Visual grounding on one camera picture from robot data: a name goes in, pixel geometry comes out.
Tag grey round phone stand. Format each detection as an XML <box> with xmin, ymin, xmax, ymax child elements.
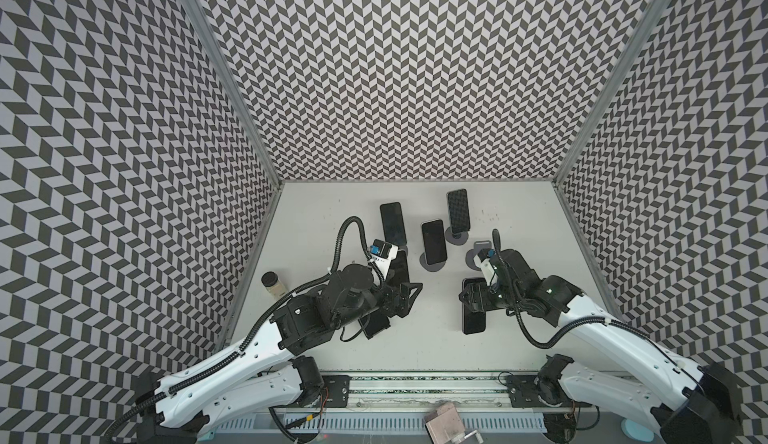
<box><xmin>465</xmin><ymin>240</ymin><xmax>493</xmax><ymax>272</ymax></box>

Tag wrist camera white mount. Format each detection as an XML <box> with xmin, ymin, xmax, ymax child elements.
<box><xmin>479</xmin><ymin>250</ymin><xmax>499</xmax><ymax>289</ymax></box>
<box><xmin>370</xmin><ymin>239</ymin><xmax>399</xmax><ymax>263</ymax></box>

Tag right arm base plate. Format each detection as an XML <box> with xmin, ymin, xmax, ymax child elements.
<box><xmin>500</xmin><ymin>373</ymin><xmax>555</xmax><ymax>409</ymax></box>

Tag small jar with black lid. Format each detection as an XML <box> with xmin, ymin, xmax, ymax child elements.
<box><xmin>261</xmin><ymin>271</ymin><xmax>289</xmax><ymax>300</ymax></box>

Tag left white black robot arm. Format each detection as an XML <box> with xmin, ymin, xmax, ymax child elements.
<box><xmin>100</xmin><ymin>216</ymin><xmax>423</xmax><ymax>443</ymax></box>

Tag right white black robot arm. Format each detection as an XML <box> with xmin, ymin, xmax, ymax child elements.
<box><xmin>459</xmin><ymin>232</ymin><xmax>743</xmax><ymax>443</ymax></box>

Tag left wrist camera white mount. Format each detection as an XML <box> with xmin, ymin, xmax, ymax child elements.
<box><xmin>370</xmin><ymin>239</ymin><xmax>399</xmax><ymax>263</ymax></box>

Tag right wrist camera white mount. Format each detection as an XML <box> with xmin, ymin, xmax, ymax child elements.
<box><xmin>479</xmin><ymin>250</ymin><xmax>499</xmax><ymax>289</ymax></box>

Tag black phone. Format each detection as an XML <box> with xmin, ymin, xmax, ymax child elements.
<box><xmin>462</xmin><ymin>278</ymin><xmax>486</xmax><ymax>335</ymax></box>
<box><xmin>379</xmin><ymin>202</ymin><xmax>407</xmax><ymax>247</ymax></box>
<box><xmin>447</xmin><ymin>189</ymin><xmax>471</xmax><ymax>235</ymax></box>
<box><xmin>386</xmin><ymin>250</ymin><xmax>410</xmax><ymax>287</ymax></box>
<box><xmin>421</xmin><ymin>220</ymin><xmax>447</xmax><ymax>264</ymax></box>
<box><xmin>359</xmin><ymin>310</ymin><xmax>390</xmax><ymax>340</ymax></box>

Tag pink box at front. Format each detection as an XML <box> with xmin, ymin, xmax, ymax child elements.
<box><xmin>425</xmin><ymin>402</ymin><xmax>484</xmax><ymax>444</ymax></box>

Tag grey stand under back phone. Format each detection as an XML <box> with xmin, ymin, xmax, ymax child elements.
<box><xmin>444</xmin><ymin>228</ymin><xmax>469</xmax><ymax>247</ymax></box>

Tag grey stand under middle phone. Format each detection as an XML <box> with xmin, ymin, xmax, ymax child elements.
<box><xmin>419</xmin><ymin>253</ymin><xmax>446</xmax><ymax>273</ymax></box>

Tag teal round object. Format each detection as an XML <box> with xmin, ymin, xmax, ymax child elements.
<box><xmin>620</xmin><ymin>419</ymin><xmax>655</xmax><ymax>443</ymax></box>

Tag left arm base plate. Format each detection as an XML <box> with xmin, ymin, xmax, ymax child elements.
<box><xmin>313</xmin><ymin>374</ymin><xmax>351</xmax><ymax>409</ymax></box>

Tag grey stand under phone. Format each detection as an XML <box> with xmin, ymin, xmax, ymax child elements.
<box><xmin>444</xmin><ymin>228</ymin><xmax>469</xmax><ymax>247</ymax></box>
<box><xmin>419</xmin><ymin>253</ymin><xmax>446</xmax><ymax>273</ymax></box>

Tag aluminium front rail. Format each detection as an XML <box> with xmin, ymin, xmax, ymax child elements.
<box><xmin>197</xmin><ymin>370</ymin><xmax>661</xmax><ymax>416</ymax></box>

